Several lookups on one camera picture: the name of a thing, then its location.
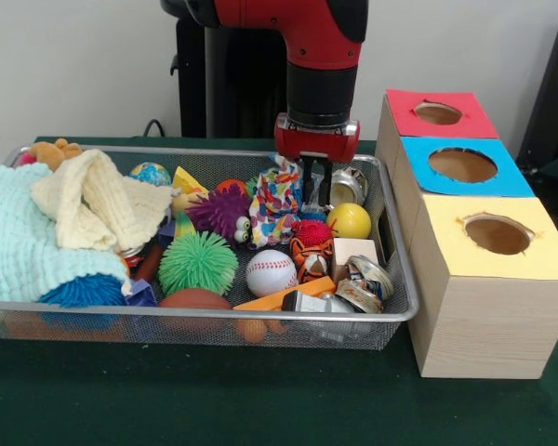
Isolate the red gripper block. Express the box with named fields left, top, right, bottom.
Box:
left=272, top=113, right=360, bottom=208

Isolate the crushed clear plastic bottle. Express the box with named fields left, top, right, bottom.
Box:
left=300, top=183, right=340, bottom=219

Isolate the colourful printed wrapper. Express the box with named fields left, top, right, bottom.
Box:
left=248, top=155, right=306, bottom=246

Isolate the cream knitted cloth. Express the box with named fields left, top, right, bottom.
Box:
left=30, top=148, right=176, bottom=252

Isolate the shallow mesh bin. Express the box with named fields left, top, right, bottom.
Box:
left=0, top=144, right=420, bottom=354

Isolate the wooden box with three holes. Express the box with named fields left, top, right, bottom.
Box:
left=375, top=87, right=558, bottom=380

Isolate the round printed tin can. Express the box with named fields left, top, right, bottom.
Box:
left=330, top=167, right=369, bottom=205

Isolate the yellow ball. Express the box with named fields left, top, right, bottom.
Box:
left=325, top=203, right=373, bottom=241

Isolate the wooden cube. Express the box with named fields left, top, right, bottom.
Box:
left=330, top=237, right=380, bottom=280

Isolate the purple spiky monster toy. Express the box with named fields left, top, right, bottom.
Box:
left=185, top=183, right=255, bottom=247

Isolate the white baseball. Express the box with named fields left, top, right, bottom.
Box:
left=245, top=249, right=299, bottom=298

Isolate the crushed silver can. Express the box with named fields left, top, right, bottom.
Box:
left=335, top=255, right=395, bottom=315

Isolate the green spiky ball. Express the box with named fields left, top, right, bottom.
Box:
left=157, top=231, right=240, bottom=298

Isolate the black upright stand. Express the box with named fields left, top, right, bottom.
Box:
left=515, top=7, right=558, bottom=177

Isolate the light blue knitted cloth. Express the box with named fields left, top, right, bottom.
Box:
left=0, top=162, right=131, bottom=303

